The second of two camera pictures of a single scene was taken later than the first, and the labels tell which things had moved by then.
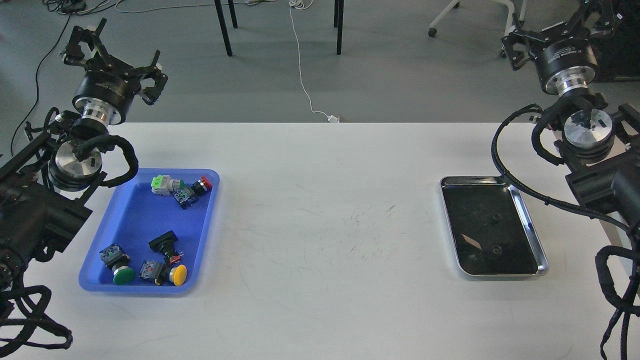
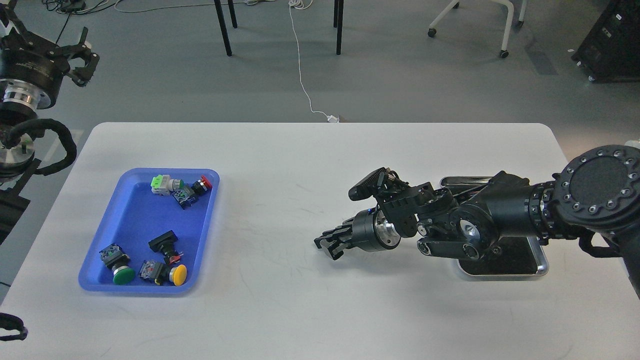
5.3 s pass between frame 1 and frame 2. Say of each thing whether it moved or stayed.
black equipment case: stayed
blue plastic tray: stayed
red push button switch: stayed
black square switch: stayed
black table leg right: stayed
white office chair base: stayed
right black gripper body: moved
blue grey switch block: stayed
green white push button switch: stayed
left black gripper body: moved
